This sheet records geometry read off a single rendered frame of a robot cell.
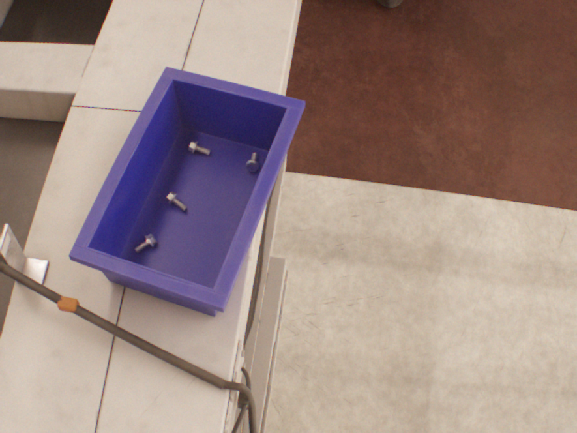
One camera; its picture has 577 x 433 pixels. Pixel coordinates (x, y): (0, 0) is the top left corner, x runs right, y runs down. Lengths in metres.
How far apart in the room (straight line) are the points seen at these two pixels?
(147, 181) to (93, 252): 0.13
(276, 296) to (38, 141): 0.46
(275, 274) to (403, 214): 0.62
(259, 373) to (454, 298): 0.67
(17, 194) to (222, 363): 0.35
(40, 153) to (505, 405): 1.11
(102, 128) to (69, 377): 0.29
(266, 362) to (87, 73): 0.51
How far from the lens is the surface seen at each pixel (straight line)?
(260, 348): 1.19
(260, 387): 1.17
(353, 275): 1.71
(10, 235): 0.77
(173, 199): 0.81
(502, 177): 1.91
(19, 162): 0.97
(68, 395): 0.75
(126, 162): 0.76
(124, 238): 0.79
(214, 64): 0.93
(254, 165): 0.82
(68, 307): 0.74
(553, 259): 1.85
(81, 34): 1.09
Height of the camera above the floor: 1.54
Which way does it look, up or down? 61 degrees down
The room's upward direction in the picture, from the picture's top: 2 degrees clockwise
